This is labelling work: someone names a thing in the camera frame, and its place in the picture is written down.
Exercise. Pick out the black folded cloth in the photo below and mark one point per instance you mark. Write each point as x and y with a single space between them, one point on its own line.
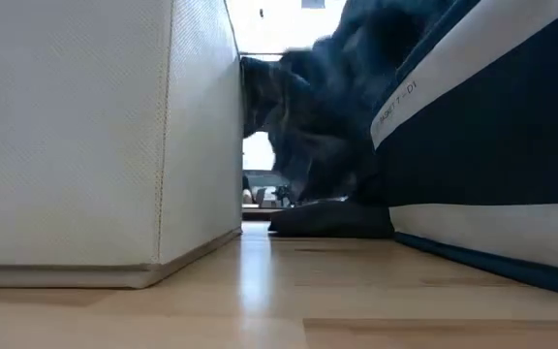
332 219

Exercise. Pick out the navy and white striped basket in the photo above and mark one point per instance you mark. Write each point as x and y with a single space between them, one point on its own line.
492 160

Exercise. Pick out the white fabric storage box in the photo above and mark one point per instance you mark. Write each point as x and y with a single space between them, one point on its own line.
90 145

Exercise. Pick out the dark blue garment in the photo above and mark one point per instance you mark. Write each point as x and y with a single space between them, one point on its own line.
327 111

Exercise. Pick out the background desk with clutter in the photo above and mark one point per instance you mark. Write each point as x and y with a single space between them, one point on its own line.
265 194

